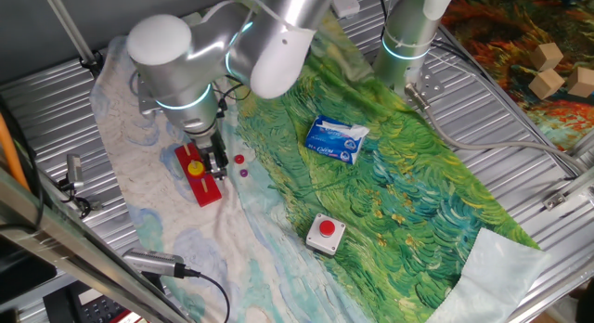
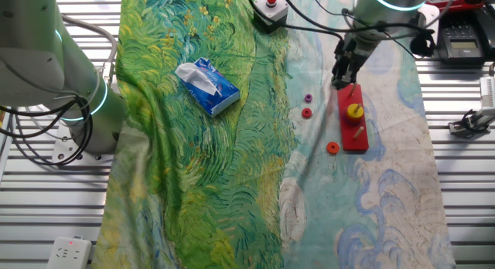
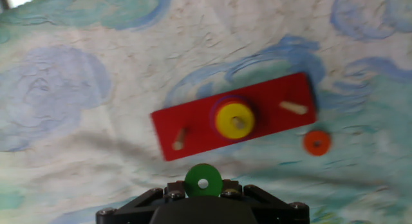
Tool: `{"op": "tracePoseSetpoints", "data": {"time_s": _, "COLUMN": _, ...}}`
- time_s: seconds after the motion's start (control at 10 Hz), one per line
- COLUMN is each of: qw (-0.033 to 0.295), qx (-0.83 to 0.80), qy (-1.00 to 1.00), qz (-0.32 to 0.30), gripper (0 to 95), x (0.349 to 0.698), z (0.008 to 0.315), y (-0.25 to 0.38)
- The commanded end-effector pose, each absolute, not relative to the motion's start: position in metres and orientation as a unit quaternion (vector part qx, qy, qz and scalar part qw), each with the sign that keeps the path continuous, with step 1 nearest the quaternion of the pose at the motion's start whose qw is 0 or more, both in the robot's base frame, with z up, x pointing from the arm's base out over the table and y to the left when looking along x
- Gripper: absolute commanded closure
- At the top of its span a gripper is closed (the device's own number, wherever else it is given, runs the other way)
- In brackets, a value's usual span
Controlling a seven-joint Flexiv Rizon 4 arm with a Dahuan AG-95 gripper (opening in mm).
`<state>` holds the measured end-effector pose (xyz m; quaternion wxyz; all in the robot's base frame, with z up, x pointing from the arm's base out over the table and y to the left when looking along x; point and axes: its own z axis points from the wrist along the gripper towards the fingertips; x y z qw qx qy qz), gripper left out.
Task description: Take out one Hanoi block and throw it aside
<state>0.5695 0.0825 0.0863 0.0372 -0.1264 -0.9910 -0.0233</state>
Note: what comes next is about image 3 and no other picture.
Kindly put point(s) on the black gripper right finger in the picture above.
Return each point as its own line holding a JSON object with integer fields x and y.
{"x": 277, "y": 211}

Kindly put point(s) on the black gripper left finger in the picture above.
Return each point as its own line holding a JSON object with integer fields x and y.
{"x": 128, "y": 211}

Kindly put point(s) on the red Hanoi base board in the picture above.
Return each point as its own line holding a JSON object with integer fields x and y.
{"x": 196, "y": 121}

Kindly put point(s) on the landscape painting print cloth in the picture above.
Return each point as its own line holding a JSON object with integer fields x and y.
{"x": 80, "y": 121}

